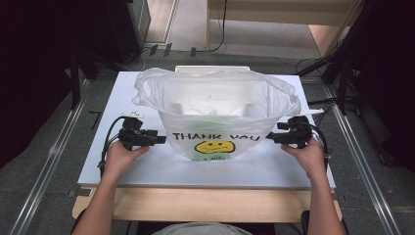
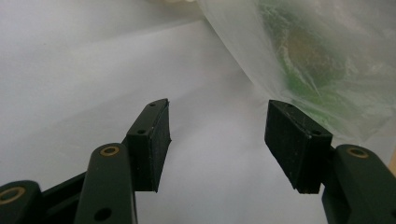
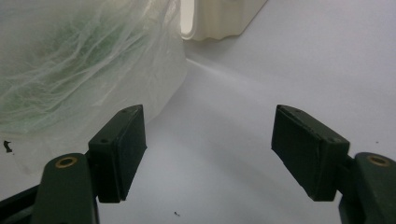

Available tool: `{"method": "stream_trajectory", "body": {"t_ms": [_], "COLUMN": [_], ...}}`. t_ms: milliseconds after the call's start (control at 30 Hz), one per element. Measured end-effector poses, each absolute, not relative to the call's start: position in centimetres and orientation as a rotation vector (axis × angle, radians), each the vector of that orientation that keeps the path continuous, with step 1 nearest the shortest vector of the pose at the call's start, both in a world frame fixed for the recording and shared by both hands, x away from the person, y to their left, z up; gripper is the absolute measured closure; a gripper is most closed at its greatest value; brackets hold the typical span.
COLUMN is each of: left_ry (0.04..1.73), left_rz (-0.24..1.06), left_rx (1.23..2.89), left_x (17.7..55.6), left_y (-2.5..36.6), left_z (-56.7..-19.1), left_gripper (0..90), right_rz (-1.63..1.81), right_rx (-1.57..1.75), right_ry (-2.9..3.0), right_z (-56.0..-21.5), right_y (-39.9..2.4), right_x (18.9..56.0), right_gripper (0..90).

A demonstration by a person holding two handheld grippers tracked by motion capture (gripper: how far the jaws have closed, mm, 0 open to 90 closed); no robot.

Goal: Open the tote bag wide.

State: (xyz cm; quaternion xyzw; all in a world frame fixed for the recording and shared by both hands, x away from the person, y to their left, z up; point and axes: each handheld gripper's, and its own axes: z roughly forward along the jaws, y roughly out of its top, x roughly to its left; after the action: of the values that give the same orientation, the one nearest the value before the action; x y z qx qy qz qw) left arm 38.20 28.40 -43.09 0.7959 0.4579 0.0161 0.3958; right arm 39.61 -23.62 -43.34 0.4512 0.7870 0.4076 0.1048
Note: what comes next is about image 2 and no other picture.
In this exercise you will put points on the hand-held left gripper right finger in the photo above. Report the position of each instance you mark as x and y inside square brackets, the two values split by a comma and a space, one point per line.
[292, 146]

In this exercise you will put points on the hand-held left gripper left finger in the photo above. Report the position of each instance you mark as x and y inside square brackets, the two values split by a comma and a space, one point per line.
[148, 146]

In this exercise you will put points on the green snack packet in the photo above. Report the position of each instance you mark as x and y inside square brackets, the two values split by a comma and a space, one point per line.
[311, 62]

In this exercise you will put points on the clear plastic bag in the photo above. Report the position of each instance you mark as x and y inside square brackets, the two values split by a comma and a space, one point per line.
[236, 40]

